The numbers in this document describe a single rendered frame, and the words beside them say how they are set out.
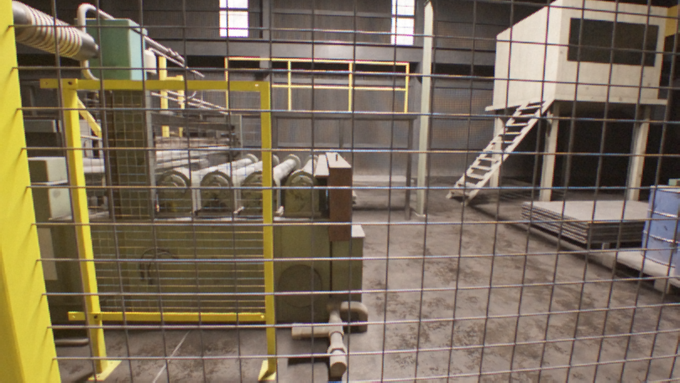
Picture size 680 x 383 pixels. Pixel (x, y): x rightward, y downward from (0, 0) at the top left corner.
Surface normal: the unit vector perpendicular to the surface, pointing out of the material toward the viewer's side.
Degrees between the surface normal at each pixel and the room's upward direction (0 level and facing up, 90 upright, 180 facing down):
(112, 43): 90
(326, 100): 90
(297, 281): 88
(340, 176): 90
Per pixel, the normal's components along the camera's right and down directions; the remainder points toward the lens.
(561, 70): 0.07, 0.12
